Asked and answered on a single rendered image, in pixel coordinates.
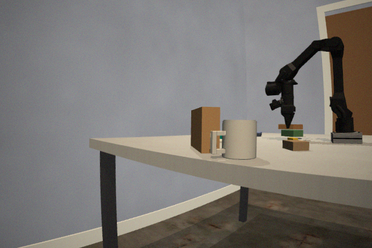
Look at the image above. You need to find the wooden ball-in-hole puzzle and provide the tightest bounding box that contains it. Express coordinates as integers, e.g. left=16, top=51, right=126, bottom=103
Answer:
left=278, top=124, right=303, bottom=130

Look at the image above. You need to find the green rectangular box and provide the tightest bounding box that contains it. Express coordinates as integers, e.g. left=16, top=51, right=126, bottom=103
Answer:
left=281, top=130, right=303, bottom=137

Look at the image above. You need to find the beige mug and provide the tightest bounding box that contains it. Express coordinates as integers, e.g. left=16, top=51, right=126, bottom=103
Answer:
left=210, top=120, right=257, bottom=160

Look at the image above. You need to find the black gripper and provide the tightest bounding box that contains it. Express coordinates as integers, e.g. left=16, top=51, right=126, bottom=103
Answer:
left=281, top=94, right=296, bottom=128

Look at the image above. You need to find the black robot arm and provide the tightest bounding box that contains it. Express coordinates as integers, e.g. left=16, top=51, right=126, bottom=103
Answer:
left=265, top=37, right=354, bottom=133

